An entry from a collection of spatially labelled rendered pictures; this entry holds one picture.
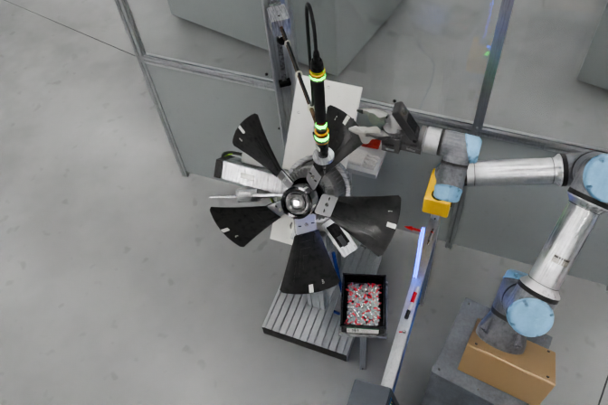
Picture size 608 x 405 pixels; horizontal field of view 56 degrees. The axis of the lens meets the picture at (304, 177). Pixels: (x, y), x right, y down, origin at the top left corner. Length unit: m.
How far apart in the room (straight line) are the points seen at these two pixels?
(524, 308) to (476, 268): 1.66
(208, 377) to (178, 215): 1.04
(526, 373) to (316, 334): 1.43
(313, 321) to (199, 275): 0.74
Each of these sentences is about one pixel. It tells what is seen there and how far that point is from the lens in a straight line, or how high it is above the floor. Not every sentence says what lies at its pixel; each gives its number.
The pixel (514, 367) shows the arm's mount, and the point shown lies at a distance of 1.83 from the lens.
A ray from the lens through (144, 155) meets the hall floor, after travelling 4.01.
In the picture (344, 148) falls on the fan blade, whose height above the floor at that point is 1.39.
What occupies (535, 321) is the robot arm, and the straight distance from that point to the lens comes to 1.72.
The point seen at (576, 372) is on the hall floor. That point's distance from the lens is 3.23.
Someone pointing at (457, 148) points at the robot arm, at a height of 1.66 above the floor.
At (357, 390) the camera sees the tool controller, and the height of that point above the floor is 1.23.
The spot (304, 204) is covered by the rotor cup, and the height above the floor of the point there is 1.22.
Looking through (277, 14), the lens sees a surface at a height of 1.58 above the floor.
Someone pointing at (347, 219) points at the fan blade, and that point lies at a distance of 2.02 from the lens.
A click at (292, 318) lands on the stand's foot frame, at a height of 0.06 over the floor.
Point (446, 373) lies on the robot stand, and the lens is 2.00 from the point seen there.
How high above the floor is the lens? 2.87
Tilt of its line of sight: 52 degrees down
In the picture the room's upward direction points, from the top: 7 degrees counter-clockwise
